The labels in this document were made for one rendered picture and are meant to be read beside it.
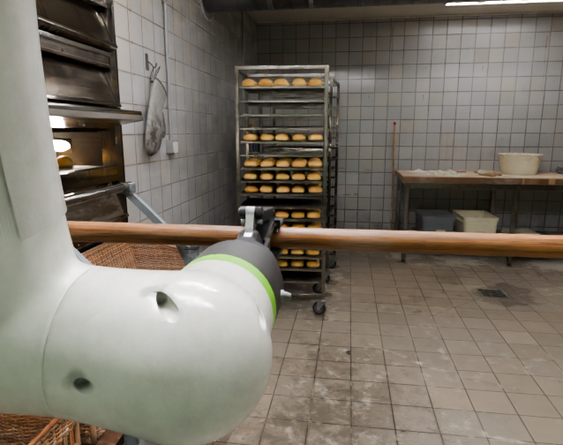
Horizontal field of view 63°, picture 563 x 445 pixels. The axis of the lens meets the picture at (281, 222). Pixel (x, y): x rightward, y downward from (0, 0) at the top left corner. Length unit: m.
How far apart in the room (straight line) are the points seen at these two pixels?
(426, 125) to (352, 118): 0.85
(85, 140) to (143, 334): 2.18
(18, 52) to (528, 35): 5.82
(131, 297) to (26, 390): 0.08
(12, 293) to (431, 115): 5.48
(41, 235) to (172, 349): 0.10
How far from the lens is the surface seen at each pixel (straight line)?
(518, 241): 0.66
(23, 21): 0.29
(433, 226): 5.07
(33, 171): 0.29
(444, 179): 4.85
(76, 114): 1.81
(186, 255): 1.59
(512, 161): 5.33
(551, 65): 6.02
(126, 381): 0.28
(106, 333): 0.28
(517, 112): 5.88
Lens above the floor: 1.34
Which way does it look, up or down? 11 degrees down
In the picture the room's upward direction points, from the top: straight up
